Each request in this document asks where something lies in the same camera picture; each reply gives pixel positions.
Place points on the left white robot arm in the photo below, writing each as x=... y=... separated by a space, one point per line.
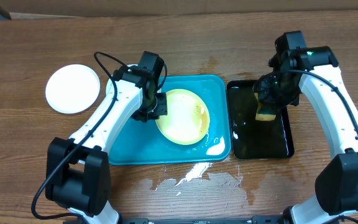
x=77 y=172

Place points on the large white plate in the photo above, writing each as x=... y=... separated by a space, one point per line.
x=72 y=89

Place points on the small white stained plate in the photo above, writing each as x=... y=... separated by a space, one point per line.
x=109 y=83

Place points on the black plastic tray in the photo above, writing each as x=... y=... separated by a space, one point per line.
x=252 y=139

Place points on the teal plastic tray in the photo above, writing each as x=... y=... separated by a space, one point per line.
x=141 y=143

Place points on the yellow plate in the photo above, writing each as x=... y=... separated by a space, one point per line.
x=187 y=120

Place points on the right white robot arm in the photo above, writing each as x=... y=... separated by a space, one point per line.
x=314 y=72

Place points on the yellow green sponge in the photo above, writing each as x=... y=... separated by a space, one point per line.
x=264 y=112

